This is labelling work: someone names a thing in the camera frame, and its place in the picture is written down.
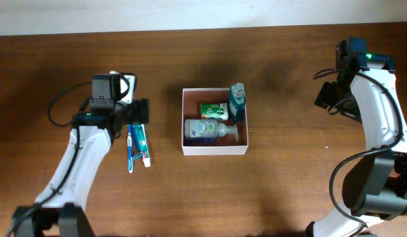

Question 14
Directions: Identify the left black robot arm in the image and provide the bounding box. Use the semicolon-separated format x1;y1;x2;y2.
7;71;150;236

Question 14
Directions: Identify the blue white toothbrush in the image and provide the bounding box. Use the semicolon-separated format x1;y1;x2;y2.
126;125;134;173

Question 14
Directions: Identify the green white Dettol soap bar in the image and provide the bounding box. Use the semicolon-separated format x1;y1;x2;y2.
200;103;229;121

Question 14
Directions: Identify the dark blue Dettol foam bottle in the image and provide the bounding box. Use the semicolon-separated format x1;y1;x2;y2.
183;118;240;144

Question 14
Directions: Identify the teal toothpaste tube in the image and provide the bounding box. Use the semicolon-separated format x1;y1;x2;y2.
132;124;151;168

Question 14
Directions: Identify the teal Listerine mouthwash bottle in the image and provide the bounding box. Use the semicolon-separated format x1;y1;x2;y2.
228;83;246;122

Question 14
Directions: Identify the white open cardboard box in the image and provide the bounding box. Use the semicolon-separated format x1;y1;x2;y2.
181;88;249;156

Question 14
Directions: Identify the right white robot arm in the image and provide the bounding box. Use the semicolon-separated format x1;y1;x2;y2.
304;52;407;236

